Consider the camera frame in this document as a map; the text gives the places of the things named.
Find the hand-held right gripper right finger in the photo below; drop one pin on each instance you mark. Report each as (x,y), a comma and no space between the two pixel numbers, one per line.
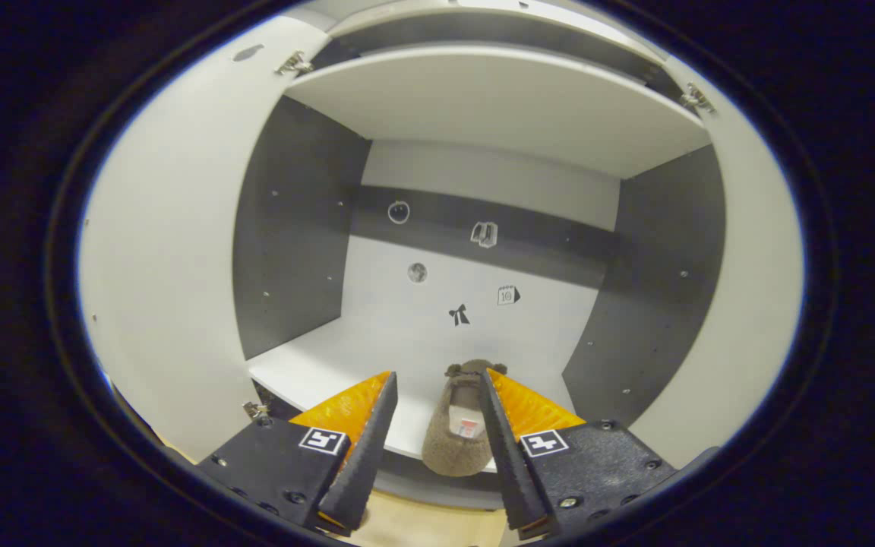
(510,471)

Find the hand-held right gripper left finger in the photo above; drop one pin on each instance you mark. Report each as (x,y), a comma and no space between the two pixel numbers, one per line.
(369,463)

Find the brown fuzzy shoe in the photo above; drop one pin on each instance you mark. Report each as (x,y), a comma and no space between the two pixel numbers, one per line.
(445,448)

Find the white shoe cabinet door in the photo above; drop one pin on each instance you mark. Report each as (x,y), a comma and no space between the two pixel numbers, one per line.
(164,251)
(749,289)

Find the white shoe cabinet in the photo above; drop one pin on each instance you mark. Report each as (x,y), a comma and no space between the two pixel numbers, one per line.
(483,106)

